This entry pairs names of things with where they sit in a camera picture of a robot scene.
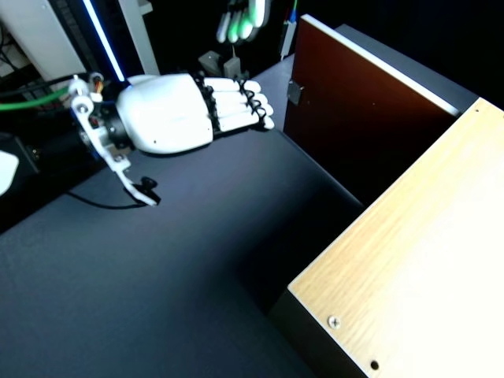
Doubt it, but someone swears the white equipment panel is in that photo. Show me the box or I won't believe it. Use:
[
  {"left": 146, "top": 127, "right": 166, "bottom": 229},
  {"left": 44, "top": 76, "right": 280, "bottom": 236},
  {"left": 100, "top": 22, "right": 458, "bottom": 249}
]
[{"left": 0, "top": 0, "right": 87, "bottom": 82}]

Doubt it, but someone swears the cabinet door with white edge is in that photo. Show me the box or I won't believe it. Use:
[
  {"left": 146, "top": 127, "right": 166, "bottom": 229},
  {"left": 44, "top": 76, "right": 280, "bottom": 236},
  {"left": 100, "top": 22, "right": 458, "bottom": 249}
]
[{"left": 282, "top": 13, "right": 461, "bottom": 206}]

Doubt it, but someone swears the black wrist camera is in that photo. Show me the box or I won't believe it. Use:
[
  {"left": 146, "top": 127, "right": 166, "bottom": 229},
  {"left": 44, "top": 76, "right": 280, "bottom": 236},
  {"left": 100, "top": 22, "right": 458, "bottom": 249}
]
[{"left": 139, "top": 176, "right": 161, "bottom": 204}]

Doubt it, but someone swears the grey printed piece with spike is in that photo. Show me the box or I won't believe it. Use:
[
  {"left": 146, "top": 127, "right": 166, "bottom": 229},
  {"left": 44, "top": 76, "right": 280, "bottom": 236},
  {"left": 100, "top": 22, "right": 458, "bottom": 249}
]
[{"left": 223, "top": 45, "right": 242, "bottom": 78}]

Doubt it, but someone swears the light wood cabinet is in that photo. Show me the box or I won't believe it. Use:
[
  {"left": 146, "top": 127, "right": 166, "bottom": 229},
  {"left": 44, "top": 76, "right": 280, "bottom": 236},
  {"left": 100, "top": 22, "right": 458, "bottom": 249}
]
[{"left": 269, "top": 96, "right": 504, "bottom": 378}]

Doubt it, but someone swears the black camera cable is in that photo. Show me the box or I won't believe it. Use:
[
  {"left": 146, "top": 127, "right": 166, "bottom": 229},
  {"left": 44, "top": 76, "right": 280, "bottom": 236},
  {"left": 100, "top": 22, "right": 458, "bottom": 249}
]
[{"left": 67, "top": 191, "right": 149, "bottom": 210}]

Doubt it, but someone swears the grey table cloth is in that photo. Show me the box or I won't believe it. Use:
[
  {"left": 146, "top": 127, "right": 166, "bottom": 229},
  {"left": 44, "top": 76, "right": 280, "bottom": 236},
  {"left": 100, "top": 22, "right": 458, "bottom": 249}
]
[{"left": 0, "top": 23, "right": 484, "bottom": 378}]

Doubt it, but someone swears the green cable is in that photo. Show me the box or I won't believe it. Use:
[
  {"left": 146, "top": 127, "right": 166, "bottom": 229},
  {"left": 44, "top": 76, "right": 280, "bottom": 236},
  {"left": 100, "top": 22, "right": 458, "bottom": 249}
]
[{"left": 0, "top": 88, "right": 70, "bottom": 113}]

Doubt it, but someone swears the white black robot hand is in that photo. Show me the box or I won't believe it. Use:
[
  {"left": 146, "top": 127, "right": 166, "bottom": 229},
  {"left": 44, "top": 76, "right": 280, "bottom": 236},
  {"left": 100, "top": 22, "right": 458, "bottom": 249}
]
[
  {"left": 215, "top": 0, "right": 272, "bottom": 44},
  {"left": 115, "top": 72, "right": 276, "bottom": 155}
]

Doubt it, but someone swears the blue LED light strip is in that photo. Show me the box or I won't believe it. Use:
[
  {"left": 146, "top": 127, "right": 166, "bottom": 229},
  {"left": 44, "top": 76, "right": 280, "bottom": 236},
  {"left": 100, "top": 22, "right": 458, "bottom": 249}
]
[{"left": 81, "top": 0, "right": 128, "bottom": 83}]

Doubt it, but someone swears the white post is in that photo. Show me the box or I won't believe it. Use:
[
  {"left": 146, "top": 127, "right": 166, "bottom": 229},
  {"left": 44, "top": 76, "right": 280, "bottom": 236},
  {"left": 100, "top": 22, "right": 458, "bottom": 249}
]
[{"left": 117, "top": 0, "right": 161, "bottom": 78}]

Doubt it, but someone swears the grey printed block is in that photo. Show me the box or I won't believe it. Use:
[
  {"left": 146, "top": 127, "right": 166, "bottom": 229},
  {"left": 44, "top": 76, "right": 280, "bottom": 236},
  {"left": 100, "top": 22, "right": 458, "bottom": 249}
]
[{"left": 198, "top": 50, "right": 221, "bottom": 76}]

